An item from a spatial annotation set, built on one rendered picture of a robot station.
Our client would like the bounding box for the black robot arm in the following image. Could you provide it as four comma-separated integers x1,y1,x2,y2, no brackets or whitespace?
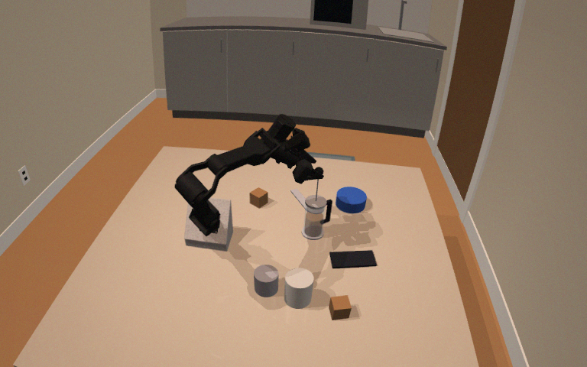
175,114,310,236

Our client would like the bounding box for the blue short cylinder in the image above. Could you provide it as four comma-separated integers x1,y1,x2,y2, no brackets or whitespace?
336,187,367,213

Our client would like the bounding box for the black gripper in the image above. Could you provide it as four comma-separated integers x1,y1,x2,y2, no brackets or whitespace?
273,141,324,184

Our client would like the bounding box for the glass french press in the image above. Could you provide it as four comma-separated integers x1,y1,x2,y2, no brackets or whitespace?
302,179,332,240

